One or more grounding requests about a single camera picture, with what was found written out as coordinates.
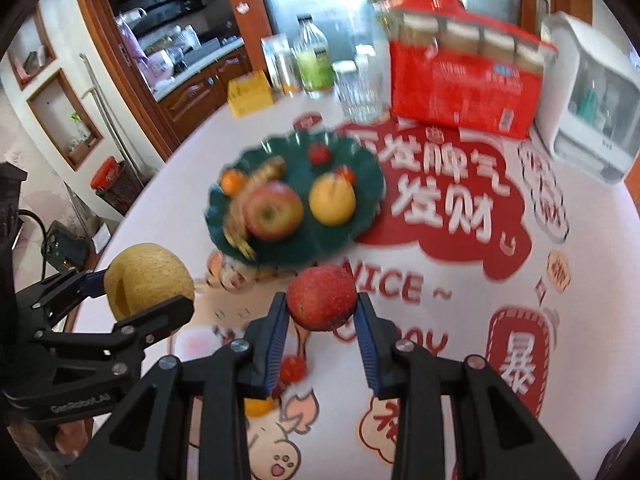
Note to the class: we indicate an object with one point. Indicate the metal mop pole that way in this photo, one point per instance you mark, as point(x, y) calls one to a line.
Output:
point(110, 115)

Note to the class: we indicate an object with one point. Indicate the red-lidded bin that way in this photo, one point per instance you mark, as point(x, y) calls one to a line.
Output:
point(117, 185)

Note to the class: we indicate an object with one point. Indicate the yellow striped melon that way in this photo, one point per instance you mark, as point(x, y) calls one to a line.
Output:
point(332, 200)

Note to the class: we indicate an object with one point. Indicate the dark green wavy plate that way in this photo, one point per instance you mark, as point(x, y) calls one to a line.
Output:
point(300, 245)

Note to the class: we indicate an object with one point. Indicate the white and green carton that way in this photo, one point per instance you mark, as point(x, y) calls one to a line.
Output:
point(275, 47)

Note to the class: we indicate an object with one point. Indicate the clear drinking glass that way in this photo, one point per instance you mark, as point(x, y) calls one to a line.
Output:
point(357, 95)

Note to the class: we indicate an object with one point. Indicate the printed white table cover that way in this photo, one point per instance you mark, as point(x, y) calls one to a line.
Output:
point(475, 280)

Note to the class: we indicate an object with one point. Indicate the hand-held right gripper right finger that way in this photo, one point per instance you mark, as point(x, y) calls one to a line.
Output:
point(370, 355)

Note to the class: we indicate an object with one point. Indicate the metal can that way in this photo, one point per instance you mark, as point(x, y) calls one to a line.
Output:
point(286, 75)

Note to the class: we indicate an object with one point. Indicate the wooden kitchen counter cabinet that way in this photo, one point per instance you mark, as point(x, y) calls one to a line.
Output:
point(200, 92)

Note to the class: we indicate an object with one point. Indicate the white countertop cup cabinet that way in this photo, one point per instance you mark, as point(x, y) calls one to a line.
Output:
point(595, 110)

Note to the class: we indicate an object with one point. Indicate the small red apple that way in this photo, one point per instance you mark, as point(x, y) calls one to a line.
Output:
point(322, 300)

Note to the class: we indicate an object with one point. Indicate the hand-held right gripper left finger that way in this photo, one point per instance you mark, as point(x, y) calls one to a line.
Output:
point(275, 350)

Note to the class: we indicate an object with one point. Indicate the clear bottle with green label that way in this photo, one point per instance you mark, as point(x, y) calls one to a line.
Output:
point(314, 65)

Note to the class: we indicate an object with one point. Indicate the yellow pear with sticker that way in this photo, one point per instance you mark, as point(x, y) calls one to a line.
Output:
point(150, 270)

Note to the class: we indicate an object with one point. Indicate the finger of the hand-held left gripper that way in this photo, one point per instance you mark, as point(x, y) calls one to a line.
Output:
point(160, 312)
point(92, 282)

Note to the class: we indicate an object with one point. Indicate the dark green case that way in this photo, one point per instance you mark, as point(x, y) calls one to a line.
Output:
point(67, 245)

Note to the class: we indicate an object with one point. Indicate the white-lidded jar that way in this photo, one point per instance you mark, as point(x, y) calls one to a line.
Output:
point(530, 57)
point(462, 36)
point(500, 45)
point(420, 27)

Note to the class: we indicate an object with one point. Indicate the person's left hand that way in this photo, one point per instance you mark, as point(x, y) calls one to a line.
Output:
point(30, 435)

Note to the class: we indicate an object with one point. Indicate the large red apple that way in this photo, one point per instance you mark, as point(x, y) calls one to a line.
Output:
point(272, 210)

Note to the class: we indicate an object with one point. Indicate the yellow box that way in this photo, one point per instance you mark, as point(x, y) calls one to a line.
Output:
point(250, 95)

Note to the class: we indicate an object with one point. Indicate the red plastic package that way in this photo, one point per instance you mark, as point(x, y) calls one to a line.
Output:
point(450, 95)

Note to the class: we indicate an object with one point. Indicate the spotted yellow banana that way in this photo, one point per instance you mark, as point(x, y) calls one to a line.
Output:
point(265, 170)

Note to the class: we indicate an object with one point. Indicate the small white bottle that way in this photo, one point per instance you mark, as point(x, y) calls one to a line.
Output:
point(365, 57)

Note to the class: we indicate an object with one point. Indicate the small orange tangerine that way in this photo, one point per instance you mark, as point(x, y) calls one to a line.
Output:
point(259, 406)
point(233, 183)

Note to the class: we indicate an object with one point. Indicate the wooden wall niche frame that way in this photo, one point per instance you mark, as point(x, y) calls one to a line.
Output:
point(37, 105)
point(15, 60)

